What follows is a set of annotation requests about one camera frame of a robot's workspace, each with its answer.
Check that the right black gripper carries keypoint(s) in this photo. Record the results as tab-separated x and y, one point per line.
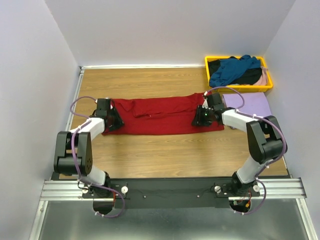
197	120

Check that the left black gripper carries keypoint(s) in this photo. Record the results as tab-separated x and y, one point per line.
119	122

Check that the red t shirt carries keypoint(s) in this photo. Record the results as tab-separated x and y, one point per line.
160	116

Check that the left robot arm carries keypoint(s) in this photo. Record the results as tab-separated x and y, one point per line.
73	149

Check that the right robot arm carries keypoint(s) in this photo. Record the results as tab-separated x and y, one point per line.
266	142

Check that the blue t shirt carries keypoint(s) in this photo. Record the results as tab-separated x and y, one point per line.
232	71

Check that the folded purple t shirt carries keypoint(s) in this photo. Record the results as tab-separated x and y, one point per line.
255	103

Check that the black t shirt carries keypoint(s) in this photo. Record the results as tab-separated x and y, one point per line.
250	76

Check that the yellow plastic bin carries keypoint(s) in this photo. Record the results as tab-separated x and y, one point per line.
238	72

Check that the pink t shirt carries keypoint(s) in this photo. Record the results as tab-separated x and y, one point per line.
263	80

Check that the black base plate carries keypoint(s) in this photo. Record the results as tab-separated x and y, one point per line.
184	192

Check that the aluminium front rail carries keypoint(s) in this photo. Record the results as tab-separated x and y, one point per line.
69	190

